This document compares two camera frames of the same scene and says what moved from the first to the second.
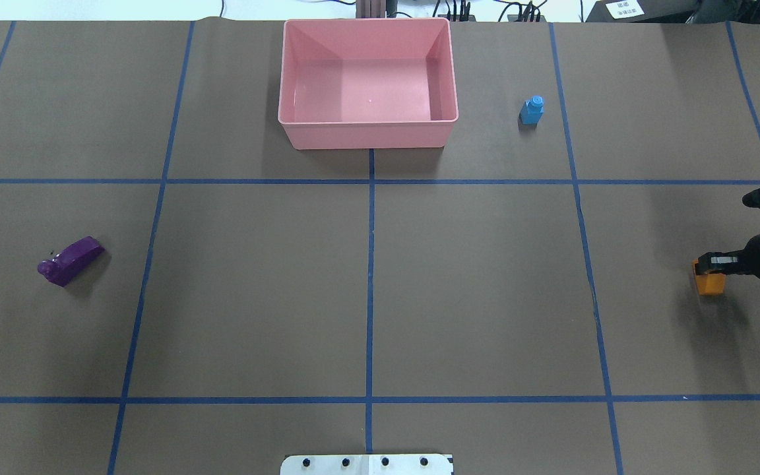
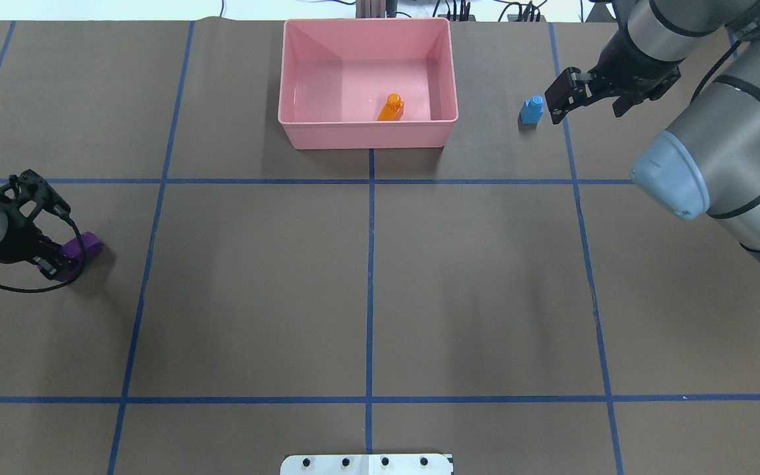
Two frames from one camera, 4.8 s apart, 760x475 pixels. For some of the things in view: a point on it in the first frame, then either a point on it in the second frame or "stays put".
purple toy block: [66, 264] stays put
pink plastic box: [361, 83] stays put
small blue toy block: [532, 110] stays put
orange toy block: [710, 284] → [393, 109]
